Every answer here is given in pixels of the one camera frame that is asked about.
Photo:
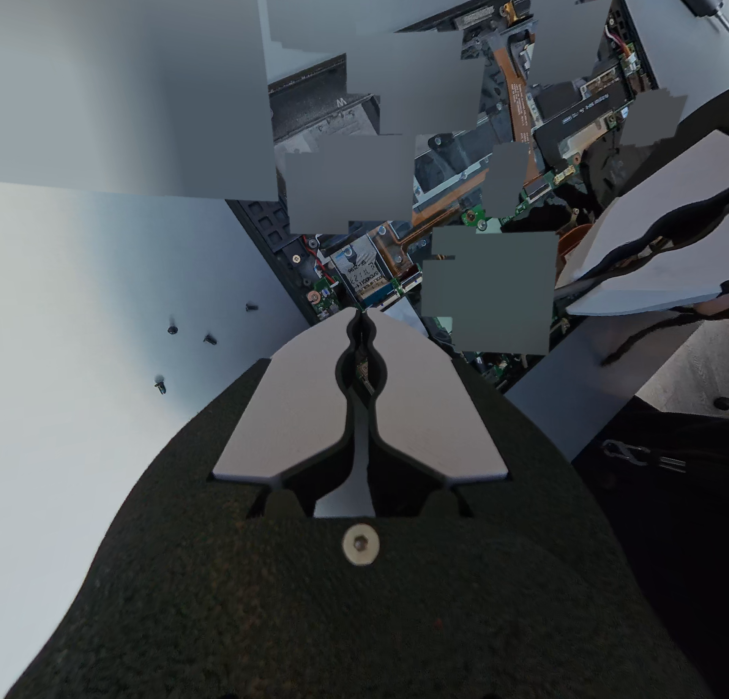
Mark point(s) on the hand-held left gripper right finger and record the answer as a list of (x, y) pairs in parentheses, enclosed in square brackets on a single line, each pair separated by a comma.
[(438, 414)]

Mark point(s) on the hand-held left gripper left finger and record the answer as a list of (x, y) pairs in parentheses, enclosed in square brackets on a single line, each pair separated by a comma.
[(285, 414)]

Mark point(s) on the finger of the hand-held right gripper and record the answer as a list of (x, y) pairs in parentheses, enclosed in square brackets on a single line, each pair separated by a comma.
[(672, 283), (655, 186)]

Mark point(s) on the black laptop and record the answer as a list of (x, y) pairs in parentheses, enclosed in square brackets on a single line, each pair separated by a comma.
[(319, 106)]

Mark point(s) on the person's right hand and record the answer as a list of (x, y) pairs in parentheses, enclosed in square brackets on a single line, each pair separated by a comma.
[(715, 307)]

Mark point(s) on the person's brown hair locks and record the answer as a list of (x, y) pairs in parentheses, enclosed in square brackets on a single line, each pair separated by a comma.
[(629, 343)]

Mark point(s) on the silver metal clasp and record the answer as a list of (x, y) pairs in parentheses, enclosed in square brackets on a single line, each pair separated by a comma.
[(626, 453)]

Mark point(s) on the person's black clothing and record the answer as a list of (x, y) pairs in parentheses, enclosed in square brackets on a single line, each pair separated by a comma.
[(672, 539)]

